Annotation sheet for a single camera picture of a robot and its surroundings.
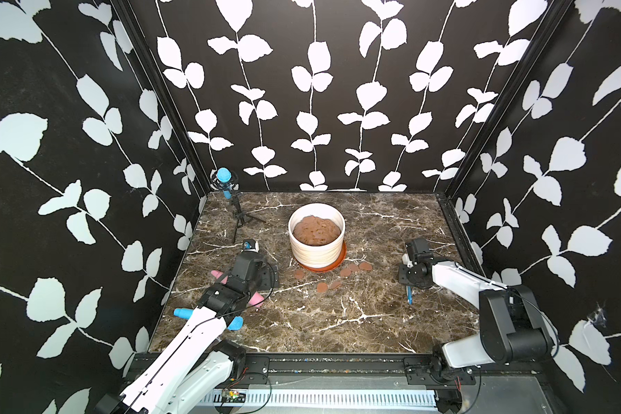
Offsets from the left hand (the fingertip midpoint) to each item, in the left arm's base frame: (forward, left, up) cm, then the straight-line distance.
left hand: (264, 265), depth 80 cm
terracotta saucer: (+5, -23, -13) cm, 27 cm away
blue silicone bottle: (-14, +9, -12) cm, 20 cm away
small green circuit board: (-33, +8, -17) cm, 38 cm away
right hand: (+2, -49, -13) cm, 51 cm away
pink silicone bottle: (-6, +4, -12) cm, 14 cm away
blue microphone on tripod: (+32, +16, +7) cm, 36 cm away
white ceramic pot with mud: (+15, -17, -4) cm, 23 cm away
